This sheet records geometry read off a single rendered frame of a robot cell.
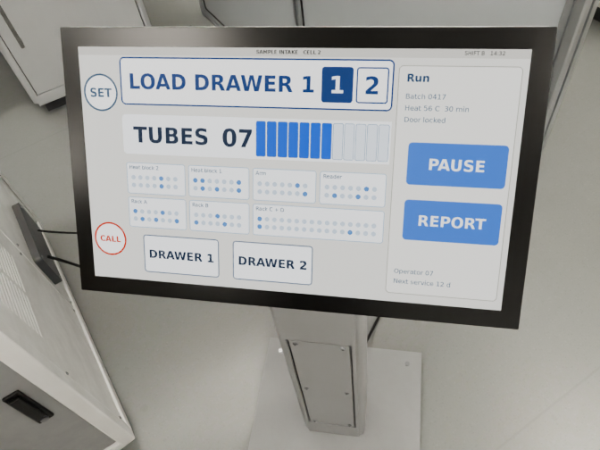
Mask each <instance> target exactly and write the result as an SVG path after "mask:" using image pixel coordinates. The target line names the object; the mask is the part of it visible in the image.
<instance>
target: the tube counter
mask: <svg viewBox="0 0 600 450"><path fill-rule="evenodd" d="M391 127H392V122H388V121H329V120H298V119H268V118H238V117H220V147H221V157H225V158H246V159H267V160H288V161H308V162H330V163H370V164H389V156H390V141H391Z"/></svg>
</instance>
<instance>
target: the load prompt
mask: <svg viewBox="0 0 600 450"><path fill-rule="evenodd" d="M395 68H396V59H345V58H251V57H156V56H119V70H120V85H121V105H155V106H189V107H223V108H257V109H291V110H325V111H359V112H393V97H394V83H395Z"/></svg>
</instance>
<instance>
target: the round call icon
mask: <svg viewBox="0 0 600 450"><path fill-rule="evenodd" d="M92 221H93V232H94V244H95V255H107V256H119V257H129V249H128V234H127V222H126V221H100V220H92Z"/></svg>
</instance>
